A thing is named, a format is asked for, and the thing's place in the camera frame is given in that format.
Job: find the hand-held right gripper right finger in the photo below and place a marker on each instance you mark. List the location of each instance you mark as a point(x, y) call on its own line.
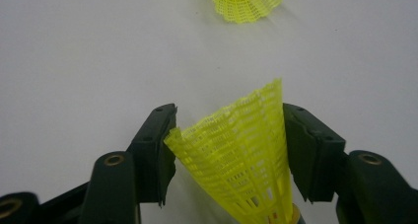
point(315, 158)

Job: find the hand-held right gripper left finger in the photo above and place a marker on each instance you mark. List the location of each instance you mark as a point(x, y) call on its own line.
point(153, 158)

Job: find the yellow shuttlecock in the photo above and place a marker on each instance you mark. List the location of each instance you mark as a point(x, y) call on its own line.
point(236, 158)
point(246, 3)

